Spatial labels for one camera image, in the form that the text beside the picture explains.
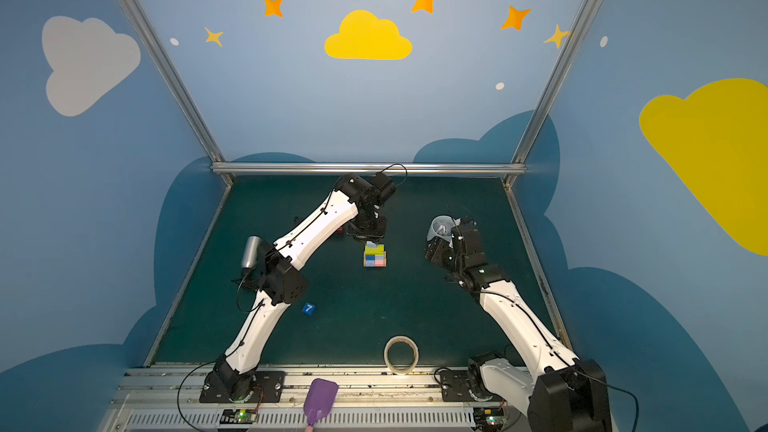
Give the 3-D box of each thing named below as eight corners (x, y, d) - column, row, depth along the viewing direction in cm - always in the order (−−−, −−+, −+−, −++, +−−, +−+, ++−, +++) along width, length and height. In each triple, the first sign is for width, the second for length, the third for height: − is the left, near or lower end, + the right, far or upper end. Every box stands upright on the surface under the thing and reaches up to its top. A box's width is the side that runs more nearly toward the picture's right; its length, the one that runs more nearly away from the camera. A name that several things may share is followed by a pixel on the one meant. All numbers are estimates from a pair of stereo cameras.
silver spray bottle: (243, 268, 96) (240, 264, 94) (249, 240, 103) (246, 236, 101) (255, 267, 96) (252, 263, 95) (260, 239, 103) (258, 235, 102)
